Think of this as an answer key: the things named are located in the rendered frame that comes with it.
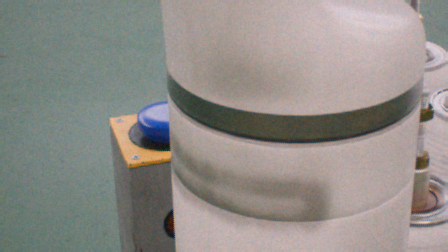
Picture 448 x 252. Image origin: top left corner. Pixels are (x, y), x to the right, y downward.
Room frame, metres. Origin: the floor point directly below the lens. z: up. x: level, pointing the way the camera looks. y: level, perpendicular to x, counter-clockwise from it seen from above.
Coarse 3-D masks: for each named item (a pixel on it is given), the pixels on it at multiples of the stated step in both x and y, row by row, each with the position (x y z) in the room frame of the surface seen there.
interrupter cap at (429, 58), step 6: (426, 42) 0.85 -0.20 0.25; (426, 48) 0.84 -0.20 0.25; (432, 48) 0.84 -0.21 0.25; (438, 48) 0.83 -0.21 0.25; (426, 54) 0.83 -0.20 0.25; (432, 54) 0.82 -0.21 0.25; (438, 54) 0.82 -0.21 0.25; (444, 54) 0.82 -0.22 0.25; (426, 60) 0.81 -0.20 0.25; (432, 60) 0.80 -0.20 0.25; (438, 60) 0.81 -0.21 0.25; (444, 60) 0.80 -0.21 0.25; (426, 66) 0.79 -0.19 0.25; (432, 66) 0.79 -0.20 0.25; (438, 66) 0.79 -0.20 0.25; (426, 72) 0.78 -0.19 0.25
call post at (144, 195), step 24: (120, 168) 0.54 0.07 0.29; (144, 168) 0.52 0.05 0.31; (168, 168) 0.52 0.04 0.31; (120, 192) 0.55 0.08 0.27; (144, 192) 0.51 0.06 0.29; (168, 192) 0.52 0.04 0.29; (120, 216) 0.56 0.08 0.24; (144, 216) 0.51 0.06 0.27; (168, 216) 0.52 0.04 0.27; (120, 240) 0.57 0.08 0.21; (144, 240) 0.51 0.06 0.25; (168, 240) 0.52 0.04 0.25
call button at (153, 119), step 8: (152, 104) 0.57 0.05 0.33; (160, 104) 0.57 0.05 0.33; (144, 112) 0.56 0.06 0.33; (152, 112) 0.56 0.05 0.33; (160, 112) 0.55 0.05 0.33; (168, 112) 0.55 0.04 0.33; (144, 120) 0.54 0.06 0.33; (152, 120) 0.54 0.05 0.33; (160, 120) 0.54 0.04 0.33; (168, 120) 0.54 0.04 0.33; (144, 128) 0.54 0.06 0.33; (152, 128) 0.54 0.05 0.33; (160, 128) 0.54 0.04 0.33; (168, 128) 0.54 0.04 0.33; (152, 136) 0.54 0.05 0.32; (160, 136) 0.54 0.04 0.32; (168, 136) 0.54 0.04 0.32
